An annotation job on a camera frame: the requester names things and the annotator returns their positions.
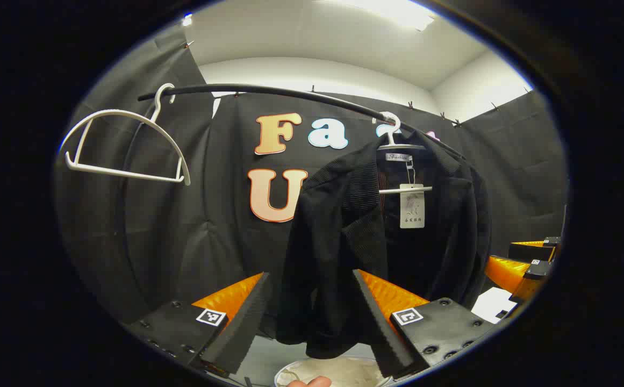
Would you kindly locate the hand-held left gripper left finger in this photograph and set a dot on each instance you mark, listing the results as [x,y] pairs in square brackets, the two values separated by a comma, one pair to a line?
[247,322]

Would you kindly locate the black ribbed jacket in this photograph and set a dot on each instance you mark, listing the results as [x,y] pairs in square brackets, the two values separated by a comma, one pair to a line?
[333,242]

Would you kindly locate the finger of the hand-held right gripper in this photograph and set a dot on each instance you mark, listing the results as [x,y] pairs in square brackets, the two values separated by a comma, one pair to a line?
[529,252]
[505,271]

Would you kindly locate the black backdrop cloth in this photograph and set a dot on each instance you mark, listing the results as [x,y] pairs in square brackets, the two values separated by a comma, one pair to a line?
[183,242]

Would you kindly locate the white paper hang tag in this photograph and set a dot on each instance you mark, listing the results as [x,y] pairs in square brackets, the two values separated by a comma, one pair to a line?
[412,209]

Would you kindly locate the white empty clothes hanger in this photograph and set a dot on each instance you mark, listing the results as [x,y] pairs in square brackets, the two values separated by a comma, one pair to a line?
[129,173]

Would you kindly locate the white clothes hanger with bar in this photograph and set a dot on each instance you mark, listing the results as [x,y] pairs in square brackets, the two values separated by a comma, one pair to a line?
[392,190]

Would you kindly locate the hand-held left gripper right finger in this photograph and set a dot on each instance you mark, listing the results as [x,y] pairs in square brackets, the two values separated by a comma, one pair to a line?
[379,328]

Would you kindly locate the white flat board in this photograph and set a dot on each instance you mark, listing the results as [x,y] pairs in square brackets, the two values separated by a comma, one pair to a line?
[492,303]

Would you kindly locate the small round ceiling light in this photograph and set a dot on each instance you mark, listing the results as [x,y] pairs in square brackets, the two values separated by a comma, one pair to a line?
[187,20]

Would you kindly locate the white laundry hamper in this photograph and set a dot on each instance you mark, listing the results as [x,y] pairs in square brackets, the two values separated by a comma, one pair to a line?
[344,371]

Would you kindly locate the black clothes rail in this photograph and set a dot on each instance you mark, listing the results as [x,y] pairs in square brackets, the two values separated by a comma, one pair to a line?
[269,90]

